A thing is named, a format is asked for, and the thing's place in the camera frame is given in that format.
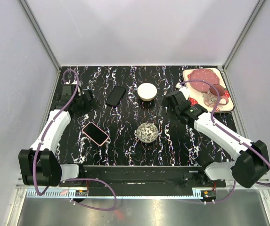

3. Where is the black phone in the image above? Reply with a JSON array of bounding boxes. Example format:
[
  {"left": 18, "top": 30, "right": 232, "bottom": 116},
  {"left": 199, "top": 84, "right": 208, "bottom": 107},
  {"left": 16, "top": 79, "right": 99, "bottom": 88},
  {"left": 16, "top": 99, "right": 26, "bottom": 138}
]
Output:
[{"left": 106, "top": 86, "right": 126, "bottom": 107}]

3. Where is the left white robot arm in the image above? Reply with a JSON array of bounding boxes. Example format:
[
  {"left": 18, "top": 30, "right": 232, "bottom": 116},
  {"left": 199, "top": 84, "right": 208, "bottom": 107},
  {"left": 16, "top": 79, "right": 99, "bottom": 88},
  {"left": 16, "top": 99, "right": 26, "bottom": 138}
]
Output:
[{"left": 18, "top": 84, "right": 99, "bottom": 186}]

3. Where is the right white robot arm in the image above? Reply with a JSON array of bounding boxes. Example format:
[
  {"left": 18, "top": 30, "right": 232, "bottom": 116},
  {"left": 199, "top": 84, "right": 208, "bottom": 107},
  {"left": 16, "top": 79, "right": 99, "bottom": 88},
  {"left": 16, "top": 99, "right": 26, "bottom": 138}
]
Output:
[{"left": 162, "top": 90, "right": 269, "bottom": 188}]

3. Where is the pink cased phone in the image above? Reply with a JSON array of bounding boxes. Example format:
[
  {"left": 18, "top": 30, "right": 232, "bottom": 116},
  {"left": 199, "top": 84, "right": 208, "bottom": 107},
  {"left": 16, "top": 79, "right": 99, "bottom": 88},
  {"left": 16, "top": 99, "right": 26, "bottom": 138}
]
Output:
[{"left": 82, "top": 122, "right": 109, "bottom": 146}]

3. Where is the strawberry patterned tray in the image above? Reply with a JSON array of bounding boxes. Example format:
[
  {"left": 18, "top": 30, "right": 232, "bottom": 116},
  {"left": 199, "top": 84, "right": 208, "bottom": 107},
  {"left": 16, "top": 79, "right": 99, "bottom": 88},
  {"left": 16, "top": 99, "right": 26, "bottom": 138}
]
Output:
[{"left": 182, "top": 68, "right": 234, "bottom": 113}]

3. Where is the cream bowl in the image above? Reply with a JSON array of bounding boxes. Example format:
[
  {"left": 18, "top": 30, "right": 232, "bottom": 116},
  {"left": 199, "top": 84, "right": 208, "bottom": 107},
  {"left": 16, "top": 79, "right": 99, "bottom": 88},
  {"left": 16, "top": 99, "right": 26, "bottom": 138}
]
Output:
[{"left": 137, "top": 83, "right": 157, "bottom": 101}]

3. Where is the pink printed mug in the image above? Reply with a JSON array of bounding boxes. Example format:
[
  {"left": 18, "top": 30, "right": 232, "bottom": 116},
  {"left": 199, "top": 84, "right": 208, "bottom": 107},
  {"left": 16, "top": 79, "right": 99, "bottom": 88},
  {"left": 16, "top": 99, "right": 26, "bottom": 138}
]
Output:
[{"left": 204, "top": 84, "right": 229, "bottom": 107}]

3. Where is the pink dotted plate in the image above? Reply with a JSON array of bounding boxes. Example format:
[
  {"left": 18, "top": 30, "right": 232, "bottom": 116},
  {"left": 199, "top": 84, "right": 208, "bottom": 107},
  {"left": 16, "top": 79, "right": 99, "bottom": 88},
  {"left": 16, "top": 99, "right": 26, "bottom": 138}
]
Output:
[{"left": 188, "top": 69, "right": 220, "bottom": 93}]

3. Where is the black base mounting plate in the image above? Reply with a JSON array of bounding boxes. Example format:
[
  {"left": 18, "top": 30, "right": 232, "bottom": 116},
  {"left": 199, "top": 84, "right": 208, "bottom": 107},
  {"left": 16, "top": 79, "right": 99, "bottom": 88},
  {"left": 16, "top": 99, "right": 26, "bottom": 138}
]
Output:
[{"left": 58, "top": 165, "right": 227, "bottom": 188}]

